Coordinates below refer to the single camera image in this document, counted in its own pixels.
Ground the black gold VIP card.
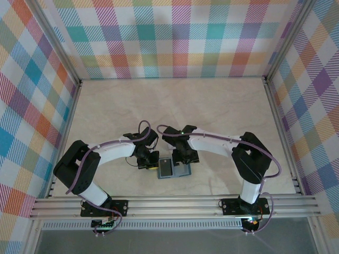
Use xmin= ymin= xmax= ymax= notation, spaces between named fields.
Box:
xmin=159 ymin=158 xmax=173 ymax=177

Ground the teal leather card holder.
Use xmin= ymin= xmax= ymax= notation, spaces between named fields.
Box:
xmin=156 ymin=156 xmax=192 ymax=181

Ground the green circuit board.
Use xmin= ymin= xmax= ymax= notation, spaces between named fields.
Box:
xmin=91 ymin=216 xmax=118 ymax=229

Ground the circuit board with orange disc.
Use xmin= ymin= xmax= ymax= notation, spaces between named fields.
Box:
xmin=243 ymin=216 xmax=263 ymax=227

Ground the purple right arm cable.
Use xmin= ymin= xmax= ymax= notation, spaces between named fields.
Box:
xmin=157 ymin=124 xmax=282 ymax=236

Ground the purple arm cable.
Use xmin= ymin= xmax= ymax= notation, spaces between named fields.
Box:
xmin=157 ymin=124 xmax=282 ymax=236
xmin=65 ymin=120 xmax=152 ymax=238

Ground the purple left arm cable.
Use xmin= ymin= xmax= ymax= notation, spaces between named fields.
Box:
xmin=65 ymin=120 xmax=152 ymax=238

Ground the aluminium mounting rail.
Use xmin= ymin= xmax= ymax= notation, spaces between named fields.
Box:
xmin=28 ymin=193 xmax=323 ymax=220

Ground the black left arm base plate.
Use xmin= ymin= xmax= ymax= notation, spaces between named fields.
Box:
xmin=80 ymin=199 xmax=130 ymax=217

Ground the grey slotted cable duct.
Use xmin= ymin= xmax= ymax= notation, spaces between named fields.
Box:
xmin=41 ymin=220 xmax=244 ymax=231

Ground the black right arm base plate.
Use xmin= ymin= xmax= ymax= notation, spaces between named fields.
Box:
xmin=220 ymin=197 xmax=271 ymax=216

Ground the aluminium table side rail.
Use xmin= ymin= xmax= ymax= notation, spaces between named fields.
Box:
xmin=44 ymin=79 xmax=83 ymax=199
xmin=262 ymin=76 xmax=305 ymax=196

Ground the aluminium frame leg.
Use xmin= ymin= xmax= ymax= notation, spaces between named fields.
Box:
xmin=22 ymin=219 xmax=44 ymax=254
xmin=307 ymin=216 xmax=328 ymax=254

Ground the aluminium frame post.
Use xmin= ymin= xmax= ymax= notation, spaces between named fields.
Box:
xmin=263 ymin=0 xmax=318 ymax=83
xmin=31 ymin=0 xmax=83 ymax=85

